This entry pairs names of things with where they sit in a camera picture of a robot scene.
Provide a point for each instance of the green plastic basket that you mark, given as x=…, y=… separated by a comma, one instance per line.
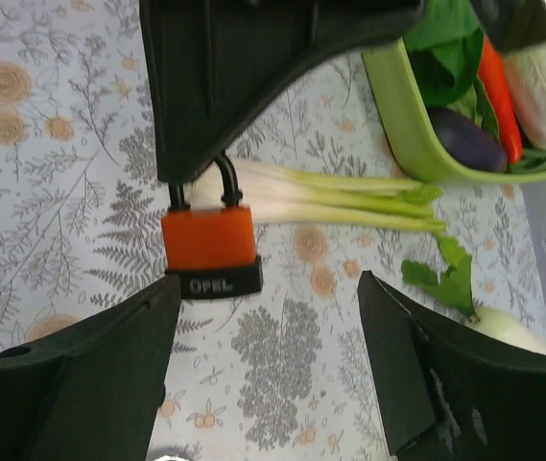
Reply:
x=404, y=118

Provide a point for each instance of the orange carrot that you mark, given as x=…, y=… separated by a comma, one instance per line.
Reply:
x=492, y=76

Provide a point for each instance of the green bok choy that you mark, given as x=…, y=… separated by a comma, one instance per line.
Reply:
x=445, y=50

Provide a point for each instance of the white radish with leaves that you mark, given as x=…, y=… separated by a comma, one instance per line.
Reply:
x=452, y=288

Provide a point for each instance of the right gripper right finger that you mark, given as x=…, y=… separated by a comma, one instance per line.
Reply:
x=445, y=391

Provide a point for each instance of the celery stalk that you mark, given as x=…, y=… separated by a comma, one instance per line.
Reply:
x=280, y=195

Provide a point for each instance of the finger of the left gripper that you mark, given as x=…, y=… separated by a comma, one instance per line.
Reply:
x=215, y=66

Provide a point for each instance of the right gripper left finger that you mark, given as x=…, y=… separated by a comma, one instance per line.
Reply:
x=90, y=391

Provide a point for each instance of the orange padlock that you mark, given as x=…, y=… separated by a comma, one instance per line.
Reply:
x=212, y=251

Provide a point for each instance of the purple eggplant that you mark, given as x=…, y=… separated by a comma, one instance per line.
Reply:
x=466, y=143

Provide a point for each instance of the floral table mat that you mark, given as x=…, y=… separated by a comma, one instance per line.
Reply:
x=280, y=376

